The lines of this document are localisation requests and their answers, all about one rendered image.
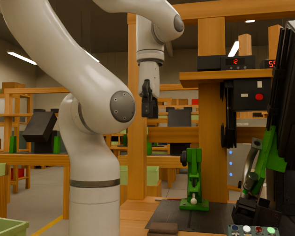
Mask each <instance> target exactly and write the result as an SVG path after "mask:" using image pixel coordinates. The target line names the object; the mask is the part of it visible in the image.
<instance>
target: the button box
mask: <svg viewBox="0 0 295 236"><path fill-rule="evenodd" d="M234 225H235V224H234ZM232 226H233V225H230V224H228V225H227V236H233V235H234V234H237V235H239V236H280V234H279V231H278V228H273V227H272V228H273V229H274V230H275V232H274V233H270V232H268V230H267V229H268V228H269V227H261V228H262V232H257V231H256V230H255V228H256V227H257V226H248V227H250V231H245V230H244V229H243V227H244V226H245V225H237V226H238V230H233V229H232Z"/></svg>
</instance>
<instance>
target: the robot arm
mask: <svg viewBox="0 0 295 236"><path fill-rule="evenodd" d="M93 1H94V2H95V3H96V4H97V5H98V6H99V7H100V8H101V9H103V10H104V11H106V12H108V13H132V14H136V62H137V63H138V66H139V67H140V68H139V84H138V95H139V96H140V97H142V100H141V102H142V103H141V116H142V117H143V118H149V119H158V100H157V99H158V98H159V93H160V77H159V67H161V66H162V65H163V62H164V46H165V43H166V42H169V41H172V40H175V39H177V38H179V37H180V36H181V35H182V34H183V32H184V22H183V20H182V18H181V16H180V15H179V13H178V12H177V11H176V10H175V9H174V8H173V7H172V5H171V4H170V3H169V2H168V1H167V0H93ZM0 8H1V11H2V14H3V17H4V20H5V22H6V24H7V26H8V28H9V30H10V32H11V33H12V35H13V36H14V37H15V39H16V40H17V42H18V43H19V44H20V45H21V47H22V48H23V49H24V50H25V51H26V53H27V54H28V55H29V56H30V57H31V59H32V60H33V61H34V62H35V63H36V64H37V65H38V66H39V67H40V68H41V69H42V70H43V71H44V72H45V73H46V74H48V75H49V76H50V77H52V78H53V79H54V80H55V81H57V82H58V83H59V84H61V85H62V86H63V87H64V88H66V89H67V90H68V91H69V92H70V94H68V95H67V96H66V97H65V98H64V99H63V101H62V103H61V105H60V108H59V113H58V125H59V131H60V135H61V138H62V140H63V143H64V145H65V148H66V151H67V153H68V156H69V160H70V193H69V226H68V236H119V232H120V164H119V161H118V159H117V157H116V156H115V155H114V154H113V153H112V151H111V150H110V149H109V147H108V146H107V144H106V142H105V140H104V137H103V134H114V133H119V132H121V131H123V130H125V129H127V128H128V127H129V126H130V125H131V124H132V122H133V121H134V118H135V116H136V102H135V99H134V97H133V95H132V93H131V91H130V90H129V88H128V87H127V86H126V85H125V84H124V83H123V82H122V81H121V80H120V79H119V78H118V77H116V76H115V75H114V74H113V73H112V72H110V71H109V70H108V69H107V68H105V67H104V66H103V65H101V64H100V63H99V62H97V61H96V60H95V59H94V58H92V57H91V56H90V55H89V54H88V53H86V52H85V51H84V50H83V49H82V48H81V47H80V46H79V45H78V44H77V43H76V41H75V40H74V39H73V38H72V37H71V35H70V34H69V33H68V31H67V30H66V28H65V26H64V25H63V23H62V22H61V21H60V19H59V18H58V16H57V15H56V13H55V12H54V10H53V9H52V7H51V5H50V3H49V1H48V0H0Z"/></svg>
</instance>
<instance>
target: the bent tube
mask: <svg viewBox="0 0 295 236"><path fill-rule="evenodd" d="M262 143H263V140H261V139H257V138H252V144H251V148H250V151H249V153H248V155H247V158H246V161H245V165H244V169H243V175H242V183H241V192H240V197H242V198H245V199H248V194H245V193H243V190H244V188H243V184H244V183H245V181H246V180H247V178H248V174H249V172H251V168H252V165H253V161H254V159H255V156H256V154H257V152H258V150H262ZM248 193H249V192H248Z"/></svg>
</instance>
